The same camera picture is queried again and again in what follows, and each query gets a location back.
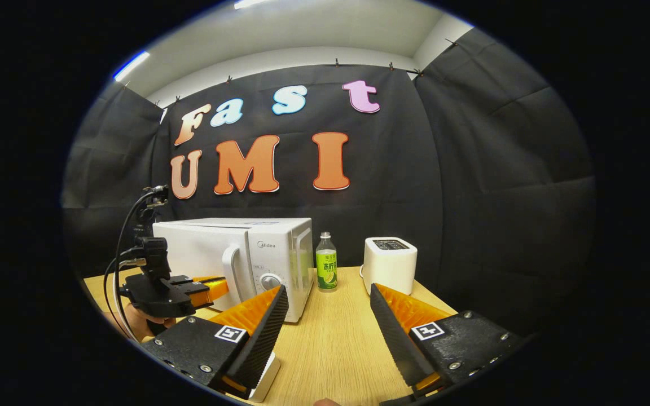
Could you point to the black backdrop cloth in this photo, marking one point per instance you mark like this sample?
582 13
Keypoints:
471 197

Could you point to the green drink bottle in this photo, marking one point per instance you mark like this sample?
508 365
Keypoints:
326 270

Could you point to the white rectangular tray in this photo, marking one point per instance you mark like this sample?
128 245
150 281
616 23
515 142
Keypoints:
266 378

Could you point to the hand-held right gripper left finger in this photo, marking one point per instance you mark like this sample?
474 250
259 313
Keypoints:
263 338

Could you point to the white toaster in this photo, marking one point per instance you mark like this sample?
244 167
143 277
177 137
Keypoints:
390 265

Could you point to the ceiling light panel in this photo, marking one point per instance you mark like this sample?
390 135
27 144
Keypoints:
131 66
250 3

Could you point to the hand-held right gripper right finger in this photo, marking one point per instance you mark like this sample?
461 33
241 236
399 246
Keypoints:
395 344

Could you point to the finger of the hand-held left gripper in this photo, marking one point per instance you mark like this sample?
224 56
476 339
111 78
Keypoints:
218 287

